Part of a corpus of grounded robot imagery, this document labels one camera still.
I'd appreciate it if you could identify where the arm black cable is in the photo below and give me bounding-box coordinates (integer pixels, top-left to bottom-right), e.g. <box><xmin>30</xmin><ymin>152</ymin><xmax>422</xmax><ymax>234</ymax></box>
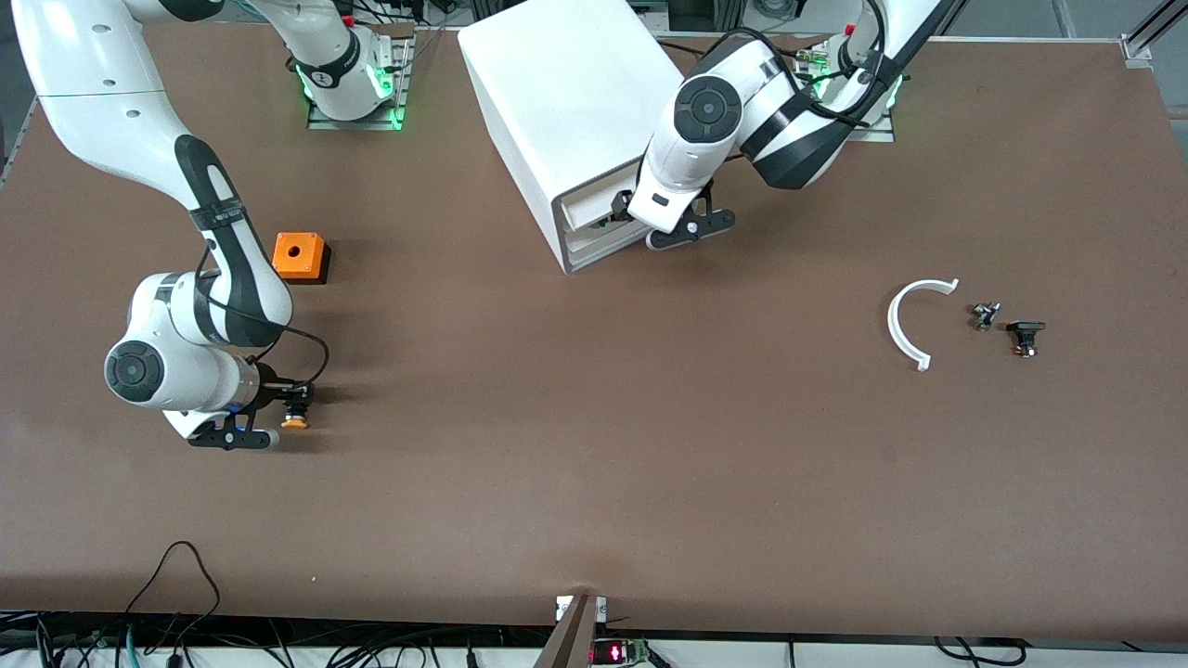
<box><xmin>705</xmin><ymin>0</ymin><xmax>894</xmax><ymax>126</ymax></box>
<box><xmin>197</xmin><ymin>243</ymin><xmax>331</xmax><ymax>391</ymax></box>

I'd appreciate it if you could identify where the aluminium profile frame corner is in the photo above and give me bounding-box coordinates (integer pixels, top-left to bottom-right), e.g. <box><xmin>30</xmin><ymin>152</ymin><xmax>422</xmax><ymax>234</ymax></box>
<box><xmin>1118</xmin><ymin>0</ymin><xmax>1188</xmax><ymax>68</ymax></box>

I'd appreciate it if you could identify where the orange box with hole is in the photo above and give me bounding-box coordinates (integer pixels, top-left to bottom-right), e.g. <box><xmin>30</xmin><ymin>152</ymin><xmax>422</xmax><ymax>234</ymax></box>
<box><xmin>271</xmin><ymin>232</ymin><xmax>331</xmax><ymax>285</ymax></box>

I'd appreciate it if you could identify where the white curved plastic bracket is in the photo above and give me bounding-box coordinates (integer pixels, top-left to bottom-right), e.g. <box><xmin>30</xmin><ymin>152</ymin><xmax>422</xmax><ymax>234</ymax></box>
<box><xmin>887</xmin><ymin>278</ymin><xmax>961</xmax><ymax>372</ymax></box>

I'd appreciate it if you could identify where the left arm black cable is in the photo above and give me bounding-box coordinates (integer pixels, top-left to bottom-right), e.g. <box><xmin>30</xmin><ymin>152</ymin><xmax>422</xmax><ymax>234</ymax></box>
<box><xmin>705</xmin><ymin>0</ymin><xmax>894</xmax><ymax>126</ymax></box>

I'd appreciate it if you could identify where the grey camera mount bar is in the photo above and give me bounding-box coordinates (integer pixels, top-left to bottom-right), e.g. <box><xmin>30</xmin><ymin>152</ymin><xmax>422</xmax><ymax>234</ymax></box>
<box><xmin>532</xmin><ymin>594</ymin><xmax>600</xmax><ymax>668</ymax></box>

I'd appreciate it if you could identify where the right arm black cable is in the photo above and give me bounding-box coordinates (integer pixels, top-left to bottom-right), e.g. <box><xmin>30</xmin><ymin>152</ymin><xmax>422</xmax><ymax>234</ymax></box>
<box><xmin>197</xmin><ymin>243</ymin><xmax>331</xmax><ymax>391</ymax></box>

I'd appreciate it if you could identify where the small red lit device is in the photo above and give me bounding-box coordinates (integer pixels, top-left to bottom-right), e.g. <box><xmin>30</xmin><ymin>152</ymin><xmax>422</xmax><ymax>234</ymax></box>
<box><xmin>591</xmin><ymin>638</ymin><xmax>651</xmax><ymax>667</ymax></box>

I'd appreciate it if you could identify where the looped thin black cable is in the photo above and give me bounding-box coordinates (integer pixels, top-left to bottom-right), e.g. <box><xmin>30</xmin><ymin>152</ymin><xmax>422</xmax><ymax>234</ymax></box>
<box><xmin>125</xmin><ymin>541</ymin><xmax>222</xmax><ymax>641</ymax></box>

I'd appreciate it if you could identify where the coiled black cable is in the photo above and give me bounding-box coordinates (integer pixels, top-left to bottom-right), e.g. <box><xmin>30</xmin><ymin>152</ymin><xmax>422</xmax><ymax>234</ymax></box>
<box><xmin>933</xmin><ymin>636</ymin><xmax>1027</xmax><ymax>667</ymax></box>

